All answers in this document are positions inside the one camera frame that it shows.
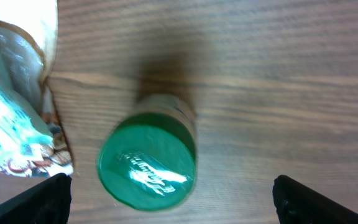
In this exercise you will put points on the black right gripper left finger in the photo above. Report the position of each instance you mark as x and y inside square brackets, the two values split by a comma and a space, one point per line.
[48, 202]

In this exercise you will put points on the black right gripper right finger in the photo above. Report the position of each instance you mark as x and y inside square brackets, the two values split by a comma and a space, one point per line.
[296, 203]

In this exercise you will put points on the teal snack packet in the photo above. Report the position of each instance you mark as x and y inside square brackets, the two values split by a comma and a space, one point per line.
[23, 136]

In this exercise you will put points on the green lid white jar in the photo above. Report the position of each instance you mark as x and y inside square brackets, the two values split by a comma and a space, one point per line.
[149, 160]

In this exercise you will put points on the beige Pantree snack pouch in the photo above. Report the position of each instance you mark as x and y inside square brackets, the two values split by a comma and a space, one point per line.
[28, 40]

